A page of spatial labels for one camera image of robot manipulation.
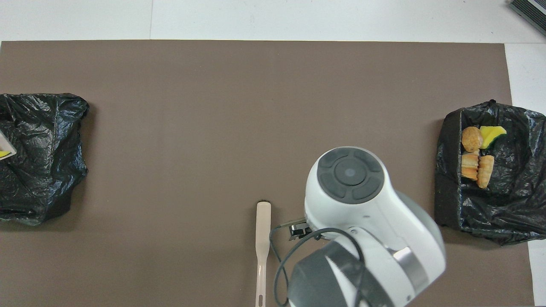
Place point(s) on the black bag lined bin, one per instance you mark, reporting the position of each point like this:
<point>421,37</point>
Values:
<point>520,192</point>
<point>47,170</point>

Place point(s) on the grey ribbed device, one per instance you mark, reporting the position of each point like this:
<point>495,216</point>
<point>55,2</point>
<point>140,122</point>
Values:
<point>531,13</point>

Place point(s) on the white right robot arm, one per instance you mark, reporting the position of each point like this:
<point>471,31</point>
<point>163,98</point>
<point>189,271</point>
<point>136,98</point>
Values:
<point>362,204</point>

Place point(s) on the yellow sponge piece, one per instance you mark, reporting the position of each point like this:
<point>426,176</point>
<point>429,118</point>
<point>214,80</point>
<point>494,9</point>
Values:
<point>491,134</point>
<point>4,154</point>

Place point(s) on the beige hand brush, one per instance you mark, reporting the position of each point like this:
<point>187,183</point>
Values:
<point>263,226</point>

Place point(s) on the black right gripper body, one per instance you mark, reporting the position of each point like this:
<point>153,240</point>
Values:
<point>305,235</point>

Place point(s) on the brown oval cookie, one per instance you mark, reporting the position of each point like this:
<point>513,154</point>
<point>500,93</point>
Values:
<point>472,139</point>

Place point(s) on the brown table mat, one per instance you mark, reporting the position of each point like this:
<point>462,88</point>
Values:
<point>170,64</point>

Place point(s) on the beige plastic dustpan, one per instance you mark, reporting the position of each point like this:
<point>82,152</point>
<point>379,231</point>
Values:
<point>7,145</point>

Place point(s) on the striped orange croissant piece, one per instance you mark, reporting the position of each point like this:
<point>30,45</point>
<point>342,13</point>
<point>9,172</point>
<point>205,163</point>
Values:
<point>486,170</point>

